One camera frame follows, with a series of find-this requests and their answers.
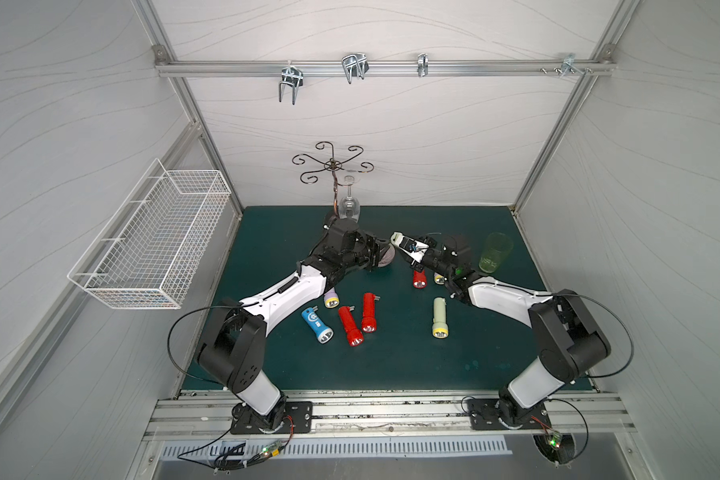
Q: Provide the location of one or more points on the red flashlight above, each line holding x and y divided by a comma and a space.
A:
369, 321
353, 334
419, 280

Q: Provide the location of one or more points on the metal hook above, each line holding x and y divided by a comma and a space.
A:
292, 79
355, 66
568, 67
422, 65

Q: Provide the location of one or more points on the pale green flashlight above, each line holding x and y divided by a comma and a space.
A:
397, 238
440, 329

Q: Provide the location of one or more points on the white wire basket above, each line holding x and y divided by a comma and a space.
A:
146, 255

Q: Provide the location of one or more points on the clear wine glass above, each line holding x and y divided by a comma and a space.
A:
349, 206

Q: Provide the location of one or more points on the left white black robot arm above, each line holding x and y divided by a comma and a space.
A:
231, 348

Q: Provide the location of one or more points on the green translucent cup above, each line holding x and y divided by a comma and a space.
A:
497, 248

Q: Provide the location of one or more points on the pink patterned bowl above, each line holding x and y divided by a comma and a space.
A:
386, 256

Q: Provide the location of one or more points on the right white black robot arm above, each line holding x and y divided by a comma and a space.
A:
568, 338

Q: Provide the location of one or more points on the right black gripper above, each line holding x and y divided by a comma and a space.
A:
430, 252

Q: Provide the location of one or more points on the blue flashlight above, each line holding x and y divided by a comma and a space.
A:
322, 331

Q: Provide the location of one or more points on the aluminium cross rail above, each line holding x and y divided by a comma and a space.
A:
377, 68

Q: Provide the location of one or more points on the green table mat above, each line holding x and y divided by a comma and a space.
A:
483, 350

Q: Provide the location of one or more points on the dark metal cup stand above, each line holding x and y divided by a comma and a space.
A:
337, 169

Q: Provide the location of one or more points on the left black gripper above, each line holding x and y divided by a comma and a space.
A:
369, 248

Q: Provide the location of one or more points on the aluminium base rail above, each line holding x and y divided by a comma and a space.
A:
200, 415

